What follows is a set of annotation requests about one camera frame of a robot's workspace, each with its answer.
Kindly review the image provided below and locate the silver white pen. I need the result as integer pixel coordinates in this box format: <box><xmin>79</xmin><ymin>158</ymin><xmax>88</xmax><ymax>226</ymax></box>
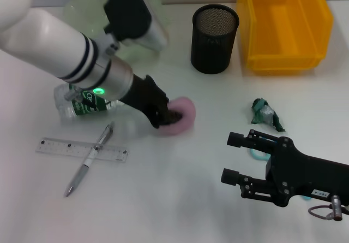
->
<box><xmin>63</xmin><ymin>121</ymin><xmax>115</xmax><ymax>198</ymax></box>

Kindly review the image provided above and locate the green glass fruit plate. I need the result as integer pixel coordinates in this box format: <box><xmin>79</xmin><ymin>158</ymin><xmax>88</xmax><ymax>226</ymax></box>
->
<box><xmin>63</xmin><ymin>0</ymin><xmax>172</xmax><ymax>61</ymax></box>

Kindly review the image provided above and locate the clear water bottle green label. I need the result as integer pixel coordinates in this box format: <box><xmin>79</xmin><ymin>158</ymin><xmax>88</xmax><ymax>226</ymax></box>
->
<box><xmin>53</xmin><ymin>83</ymin><xmax>127</xmax><ymax>124</ymax></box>

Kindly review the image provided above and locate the yellow plastic storage bin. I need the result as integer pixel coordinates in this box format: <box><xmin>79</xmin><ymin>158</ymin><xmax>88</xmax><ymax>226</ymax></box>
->
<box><xmin>236</xmin><ymin>0</ymin><xmax>334</xmax><ymax>76</ymax></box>

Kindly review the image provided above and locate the clear plastic ruler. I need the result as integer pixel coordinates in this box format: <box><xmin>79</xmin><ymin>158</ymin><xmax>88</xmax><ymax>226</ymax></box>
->
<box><xmin>35</xmin><ymin>137</ymin><xmax>130</xmax><ymax>164</ymax></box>

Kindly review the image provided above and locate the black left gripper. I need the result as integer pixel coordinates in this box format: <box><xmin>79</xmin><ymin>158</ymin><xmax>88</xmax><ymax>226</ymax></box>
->
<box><xmin>119</xmin><ymin>75</ymin><xmax>184</xmax><ymax>129</ymax></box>

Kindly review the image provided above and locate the black mesh pen cup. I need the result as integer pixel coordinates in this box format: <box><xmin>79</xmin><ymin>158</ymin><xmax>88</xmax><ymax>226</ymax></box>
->
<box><xmin>190</xmin><ymin>4</ymin><xmax>240</xmax><ymax>75</ymax></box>

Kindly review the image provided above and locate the green plastic wrapper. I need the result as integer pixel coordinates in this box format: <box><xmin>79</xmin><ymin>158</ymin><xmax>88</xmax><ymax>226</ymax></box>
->
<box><xmin>250</xmin><ymin>97</ymin><xmax>286</xmax><ymax>133</ymax></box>

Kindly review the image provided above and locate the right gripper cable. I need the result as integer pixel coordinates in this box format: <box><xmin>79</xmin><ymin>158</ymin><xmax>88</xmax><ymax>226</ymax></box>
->
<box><xmin>308</xmin><ymin>194</ymin><xmax>349</xmax><ymax>222</ymax></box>

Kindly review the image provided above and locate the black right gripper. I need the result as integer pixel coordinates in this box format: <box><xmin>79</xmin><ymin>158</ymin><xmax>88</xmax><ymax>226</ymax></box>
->
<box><xmin>220</xmin><ymin>129</ymin><xmax>349</xmax><ymax>208</ymax></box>

